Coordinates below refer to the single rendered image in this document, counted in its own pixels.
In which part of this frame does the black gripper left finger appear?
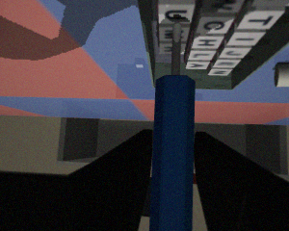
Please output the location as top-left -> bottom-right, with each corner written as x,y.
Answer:
0,129 -> 153,231

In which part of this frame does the dark blue stylus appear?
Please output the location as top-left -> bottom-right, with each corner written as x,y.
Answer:
149,33 -> 196,231

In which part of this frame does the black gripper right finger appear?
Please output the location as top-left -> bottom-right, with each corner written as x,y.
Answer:
194,132 -> 289,231

